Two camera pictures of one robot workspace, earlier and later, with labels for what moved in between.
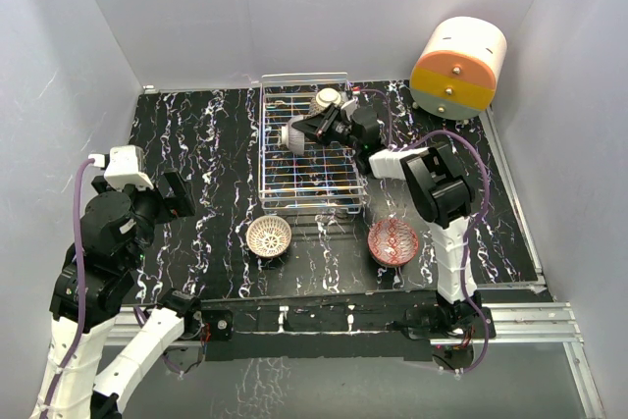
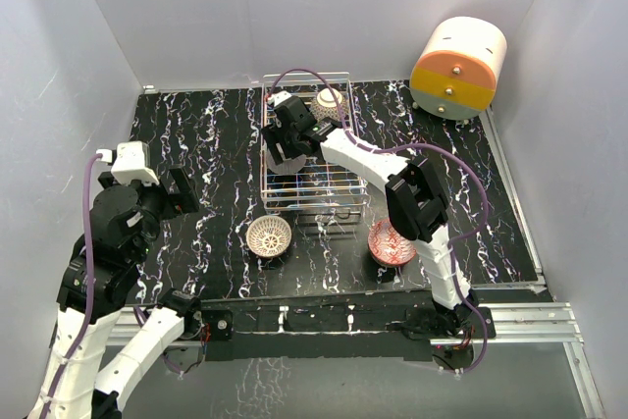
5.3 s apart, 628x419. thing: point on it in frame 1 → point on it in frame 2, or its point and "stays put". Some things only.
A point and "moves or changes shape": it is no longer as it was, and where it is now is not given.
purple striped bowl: (291, 137) moves or changes shape
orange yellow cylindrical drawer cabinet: (456, 71) stays put
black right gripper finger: (311, 126) → (271, 137)
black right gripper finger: (328, 136) → (297, 144)
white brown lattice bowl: (269, 236) stays put
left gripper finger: (183, 203) stays put
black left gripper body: (149, 204) stays put
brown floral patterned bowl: (324, 99) stays put
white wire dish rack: (323, 179) stays put
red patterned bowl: (392, 242) stays put
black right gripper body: (341, 128) → (281, 131)
